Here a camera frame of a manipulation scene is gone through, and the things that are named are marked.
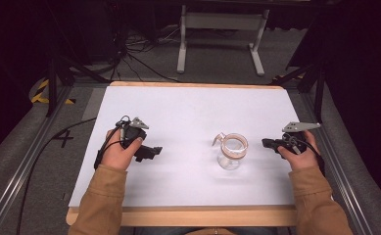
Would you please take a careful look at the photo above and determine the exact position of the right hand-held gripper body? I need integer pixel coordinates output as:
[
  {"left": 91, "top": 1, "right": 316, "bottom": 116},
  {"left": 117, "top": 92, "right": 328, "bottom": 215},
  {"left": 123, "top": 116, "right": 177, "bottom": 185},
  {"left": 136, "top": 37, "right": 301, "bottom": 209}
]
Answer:
[{"left": 277, "top": 120, "right": 322, "bottom": 155}]

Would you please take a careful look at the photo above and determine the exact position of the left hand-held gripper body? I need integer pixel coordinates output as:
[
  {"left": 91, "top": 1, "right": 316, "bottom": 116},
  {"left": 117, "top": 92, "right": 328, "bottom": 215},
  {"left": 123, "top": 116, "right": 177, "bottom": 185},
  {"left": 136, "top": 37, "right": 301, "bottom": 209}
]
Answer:
[{"left": 115, "top": 116, "right": 150, "bottom": 151}]

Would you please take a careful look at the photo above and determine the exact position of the person's right hand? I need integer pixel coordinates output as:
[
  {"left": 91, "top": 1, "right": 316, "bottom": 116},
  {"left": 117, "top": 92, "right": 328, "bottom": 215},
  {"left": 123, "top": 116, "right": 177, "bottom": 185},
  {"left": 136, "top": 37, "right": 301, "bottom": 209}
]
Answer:
[{"left": 276, "top": 129, "right": 321, "bottom": 171}]

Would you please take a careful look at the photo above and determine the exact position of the person's left hand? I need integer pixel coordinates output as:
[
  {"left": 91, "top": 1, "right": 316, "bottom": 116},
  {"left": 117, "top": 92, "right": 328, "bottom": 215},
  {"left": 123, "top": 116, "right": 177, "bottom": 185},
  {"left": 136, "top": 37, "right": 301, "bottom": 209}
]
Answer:
[{"left": 100, "top": 128, "right": 144, "bottom": 171}]

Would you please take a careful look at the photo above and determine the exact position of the clear glass pitcher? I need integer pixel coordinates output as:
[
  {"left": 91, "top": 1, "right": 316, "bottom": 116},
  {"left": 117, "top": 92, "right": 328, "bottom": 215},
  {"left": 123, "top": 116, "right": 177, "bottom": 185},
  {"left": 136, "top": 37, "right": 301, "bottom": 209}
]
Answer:
[{"left": 211, "top": 131, "right": 250, "bottom": 171}]

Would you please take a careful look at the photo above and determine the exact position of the white table mat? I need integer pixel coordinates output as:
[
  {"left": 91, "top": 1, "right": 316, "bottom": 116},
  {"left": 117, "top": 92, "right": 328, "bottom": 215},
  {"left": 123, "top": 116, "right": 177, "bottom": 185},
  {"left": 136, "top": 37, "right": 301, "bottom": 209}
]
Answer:
[{"left": 68, "top": 85, "right": 301, "bottom": 208}]

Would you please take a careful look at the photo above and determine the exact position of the black metal stand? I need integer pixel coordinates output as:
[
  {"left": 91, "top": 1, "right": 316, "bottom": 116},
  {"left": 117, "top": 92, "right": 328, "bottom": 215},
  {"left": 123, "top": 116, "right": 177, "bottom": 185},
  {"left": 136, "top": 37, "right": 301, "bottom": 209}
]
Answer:
[
  {"left": 268, "top": 60, "right": 327, "bottom": 124},
  {"left": 45, "top": 48, "right": 112, "bottom": 118}
]

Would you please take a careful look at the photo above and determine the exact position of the yellow black hazard tape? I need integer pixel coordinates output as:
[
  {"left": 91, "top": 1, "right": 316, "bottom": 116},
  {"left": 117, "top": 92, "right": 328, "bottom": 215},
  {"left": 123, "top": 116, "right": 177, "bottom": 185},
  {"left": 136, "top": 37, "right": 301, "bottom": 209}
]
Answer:
[{"left": 30, "top": 78, "right": 77, "bottom": 106}]

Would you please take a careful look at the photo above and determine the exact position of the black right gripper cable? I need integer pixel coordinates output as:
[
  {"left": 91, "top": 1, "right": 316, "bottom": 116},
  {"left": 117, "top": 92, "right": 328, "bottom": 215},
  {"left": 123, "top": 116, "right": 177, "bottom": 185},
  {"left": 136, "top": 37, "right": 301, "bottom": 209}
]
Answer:
[{"left": 288, "top": 134, "right": 327, "bottom": 178}]

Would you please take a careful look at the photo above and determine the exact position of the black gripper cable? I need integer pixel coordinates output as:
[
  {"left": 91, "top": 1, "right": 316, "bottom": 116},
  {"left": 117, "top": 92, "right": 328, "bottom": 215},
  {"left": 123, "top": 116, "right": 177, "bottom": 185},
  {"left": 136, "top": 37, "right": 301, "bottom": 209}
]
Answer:
[
  {"left": 16, "top": 115, "right": 132, "bottom": 235},
  {"left": 288, "top": 134, "right": 327, "bottom": 178}
]

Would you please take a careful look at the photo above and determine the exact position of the aluminium rail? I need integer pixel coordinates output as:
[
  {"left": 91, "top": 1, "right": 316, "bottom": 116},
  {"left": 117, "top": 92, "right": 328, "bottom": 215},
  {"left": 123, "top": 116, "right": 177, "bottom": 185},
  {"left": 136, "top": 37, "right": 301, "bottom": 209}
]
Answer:
[
  {"left": 299, "top": 91, "right": 377, "bottom": 235},
  {"left": 0, "top": 85, "right": 74, "bottom": 235}
]

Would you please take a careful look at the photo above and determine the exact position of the bundle of floor cables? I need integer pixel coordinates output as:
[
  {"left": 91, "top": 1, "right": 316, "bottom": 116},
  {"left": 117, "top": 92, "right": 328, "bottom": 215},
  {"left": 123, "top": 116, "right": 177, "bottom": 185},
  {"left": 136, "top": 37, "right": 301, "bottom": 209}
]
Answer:
[{"left": 111, "top": 23, "right": 187, "bottom": 84}]

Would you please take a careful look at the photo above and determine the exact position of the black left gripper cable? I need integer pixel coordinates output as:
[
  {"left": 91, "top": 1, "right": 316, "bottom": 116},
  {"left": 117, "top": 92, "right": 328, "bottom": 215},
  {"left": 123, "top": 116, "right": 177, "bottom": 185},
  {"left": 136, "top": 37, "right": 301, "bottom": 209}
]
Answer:
[{"left": 16, "top": 115, "right": 132, "bottom": 235}]

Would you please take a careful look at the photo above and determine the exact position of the white metal frame stand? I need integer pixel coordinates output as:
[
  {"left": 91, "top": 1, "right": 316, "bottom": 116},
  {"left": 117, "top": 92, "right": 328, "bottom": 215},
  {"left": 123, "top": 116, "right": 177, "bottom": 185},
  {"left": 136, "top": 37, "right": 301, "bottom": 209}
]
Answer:
[{"left": 176, "top": 4, "right": 271, "bottom": 77}]

